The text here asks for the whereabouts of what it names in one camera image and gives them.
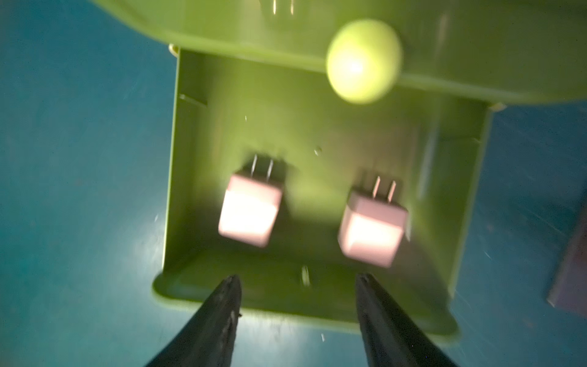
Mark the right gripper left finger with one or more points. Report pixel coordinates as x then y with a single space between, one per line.
208 338

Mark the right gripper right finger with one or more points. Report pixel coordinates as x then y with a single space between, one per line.
390 337

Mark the green drawer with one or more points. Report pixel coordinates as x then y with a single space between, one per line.
287 126
516 52

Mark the pink blossom artificial tree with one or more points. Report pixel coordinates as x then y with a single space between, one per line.
568 291

